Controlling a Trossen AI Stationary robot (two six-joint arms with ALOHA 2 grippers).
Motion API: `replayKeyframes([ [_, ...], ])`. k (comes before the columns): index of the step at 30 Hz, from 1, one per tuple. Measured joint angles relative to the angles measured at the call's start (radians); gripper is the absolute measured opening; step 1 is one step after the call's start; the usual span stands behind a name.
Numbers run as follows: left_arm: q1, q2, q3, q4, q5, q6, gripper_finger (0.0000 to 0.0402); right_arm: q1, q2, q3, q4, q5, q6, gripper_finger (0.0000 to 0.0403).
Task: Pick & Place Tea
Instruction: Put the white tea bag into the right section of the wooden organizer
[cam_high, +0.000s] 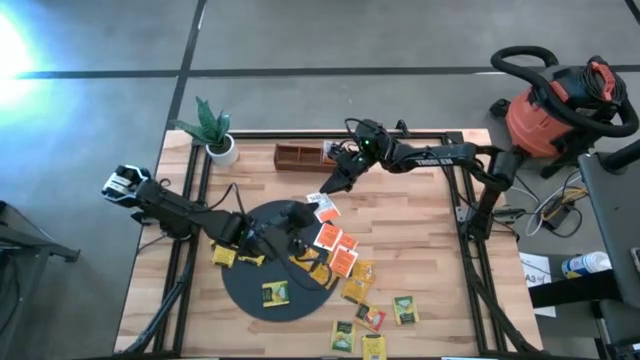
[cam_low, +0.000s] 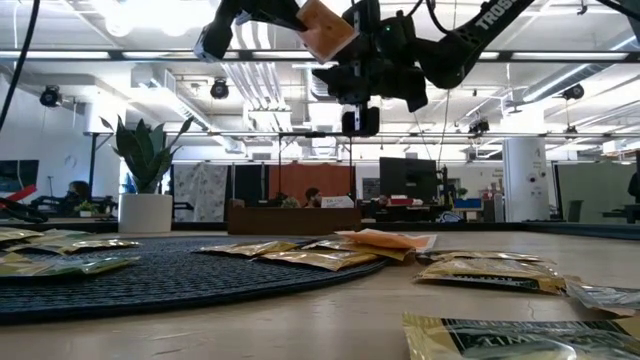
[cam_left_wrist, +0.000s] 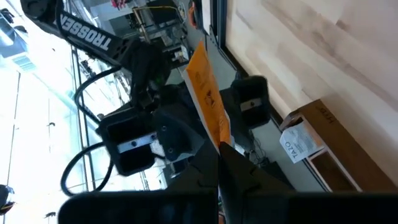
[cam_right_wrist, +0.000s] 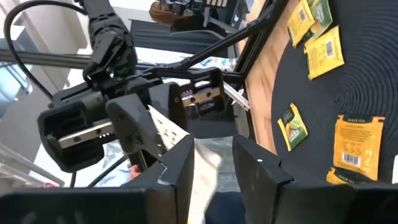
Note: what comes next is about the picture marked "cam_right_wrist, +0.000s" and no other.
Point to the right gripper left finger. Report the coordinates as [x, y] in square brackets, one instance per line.
[174, 186]

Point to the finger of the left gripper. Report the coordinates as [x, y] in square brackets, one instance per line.
[168, 99]
[130, 124]

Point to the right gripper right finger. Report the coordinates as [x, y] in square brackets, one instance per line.
[258, 186]

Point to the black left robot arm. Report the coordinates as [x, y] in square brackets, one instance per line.
[109, 40]

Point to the round dark woven placemat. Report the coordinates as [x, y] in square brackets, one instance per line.
[357, 87]

